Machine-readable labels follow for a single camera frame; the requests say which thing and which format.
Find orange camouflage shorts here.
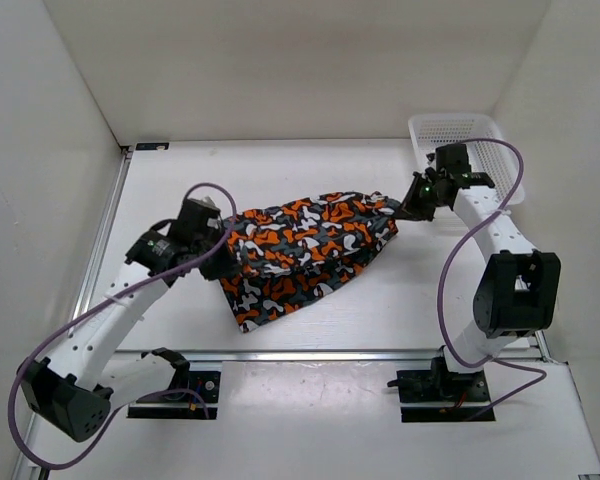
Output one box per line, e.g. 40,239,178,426
220,191,399,333

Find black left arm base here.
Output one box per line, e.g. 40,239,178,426
127,348,222,421

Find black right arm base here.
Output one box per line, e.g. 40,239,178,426
387,357,496,424

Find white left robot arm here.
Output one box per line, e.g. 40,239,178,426
21,197,225,442

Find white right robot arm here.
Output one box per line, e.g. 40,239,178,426
396,141,561,400

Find white plastic mesh basket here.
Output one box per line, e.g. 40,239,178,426
408,112,526,209

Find black corner bracket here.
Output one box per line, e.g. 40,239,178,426
135,142,170,151

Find left side aluminium rail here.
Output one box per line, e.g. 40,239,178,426
71,146,134,319

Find aluminium table edge rail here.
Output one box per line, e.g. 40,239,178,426
69,347,551,366

